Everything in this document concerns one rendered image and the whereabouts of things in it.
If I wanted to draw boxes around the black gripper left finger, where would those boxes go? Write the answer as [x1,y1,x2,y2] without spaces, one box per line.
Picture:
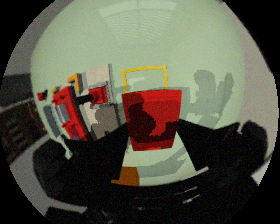
[64,122,129,181]

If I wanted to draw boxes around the grey rectangular bar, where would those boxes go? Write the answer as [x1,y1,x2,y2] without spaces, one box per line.
[42,104,61,138]

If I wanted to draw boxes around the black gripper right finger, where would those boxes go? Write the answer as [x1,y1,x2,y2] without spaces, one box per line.
[176,118,240,172]

